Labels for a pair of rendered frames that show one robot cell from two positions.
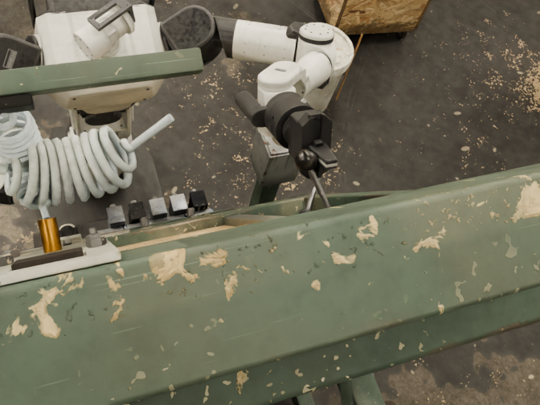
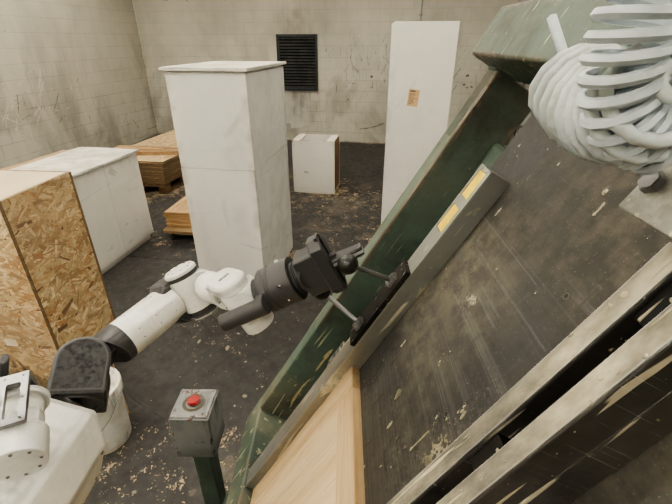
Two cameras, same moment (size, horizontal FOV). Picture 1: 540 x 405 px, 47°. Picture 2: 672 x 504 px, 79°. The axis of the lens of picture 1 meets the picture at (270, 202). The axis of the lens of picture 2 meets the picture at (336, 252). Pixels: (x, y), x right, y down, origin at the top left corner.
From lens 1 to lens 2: 73 cm
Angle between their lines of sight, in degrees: 48
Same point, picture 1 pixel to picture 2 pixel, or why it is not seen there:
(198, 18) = (80, 349)
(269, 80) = (235, 280)
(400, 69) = (139, 359)
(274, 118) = (281, 285)
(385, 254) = not seen: outside the picture
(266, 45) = (156, 313)
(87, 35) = (15, 441)
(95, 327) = not seen: outside the picture
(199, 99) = not seen: outside the picture
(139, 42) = (50, 419)
